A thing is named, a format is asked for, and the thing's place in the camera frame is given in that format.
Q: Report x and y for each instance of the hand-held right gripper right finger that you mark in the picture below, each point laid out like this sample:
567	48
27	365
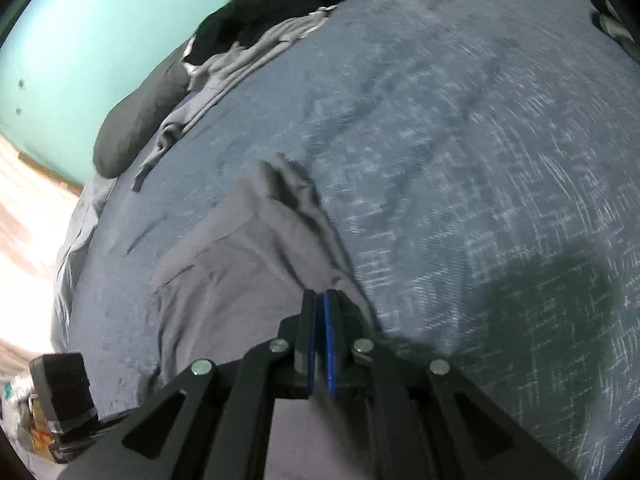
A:
330	345

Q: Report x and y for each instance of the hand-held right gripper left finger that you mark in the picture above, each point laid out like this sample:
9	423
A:
307	345

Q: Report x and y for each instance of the grey pants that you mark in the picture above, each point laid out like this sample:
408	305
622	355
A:
240	270

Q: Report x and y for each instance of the light grey bed sheet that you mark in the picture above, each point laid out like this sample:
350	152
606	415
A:
75	240

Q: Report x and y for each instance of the blue bedspread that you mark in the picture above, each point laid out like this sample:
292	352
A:
450	160

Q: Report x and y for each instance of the light grey garment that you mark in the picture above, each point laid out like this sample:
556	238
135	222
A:
220	80

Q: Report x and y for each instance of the dark grey long pillow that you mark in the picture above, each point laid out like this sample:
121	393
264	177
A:
135	120

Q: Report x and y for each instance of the black garment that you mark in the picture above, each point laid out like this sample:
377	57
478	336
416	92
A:
240	20

